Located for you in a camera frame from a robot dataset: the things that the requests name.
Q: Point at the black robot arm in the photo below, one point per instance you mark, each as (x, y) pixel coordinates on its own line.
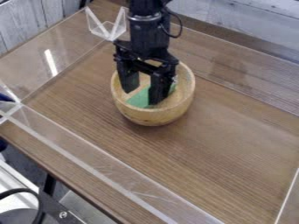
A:
(147, 7)

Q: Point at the clear acrylic tray wall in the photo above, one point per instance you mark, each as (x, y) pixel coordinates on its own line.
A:
(220, 167)

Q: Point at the grey metal bracket with screw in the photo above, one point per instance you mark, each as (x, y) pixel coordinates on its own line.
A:
(55, 213)

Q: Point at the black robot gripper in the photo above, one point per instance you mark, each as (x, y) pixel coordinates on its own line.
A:
(145, 54)

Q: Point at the brown wooden bowl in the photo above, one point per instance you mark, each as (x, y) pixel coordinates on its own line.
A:
(170, 109)

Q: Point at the blue object at edge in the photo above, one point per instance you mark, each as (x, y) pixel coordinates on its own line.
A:
(6, 98)

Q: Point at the clear acrylic corner bracket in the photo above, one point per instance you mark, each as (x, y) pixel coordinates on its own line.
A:
(107, 30)

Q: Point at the black metal table leg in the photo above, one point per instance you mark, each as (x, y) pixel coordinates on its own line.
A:
(50, 184)

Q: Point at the green rectangular block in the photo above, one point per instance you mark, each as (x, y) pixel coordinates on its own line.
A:
(141, 99)

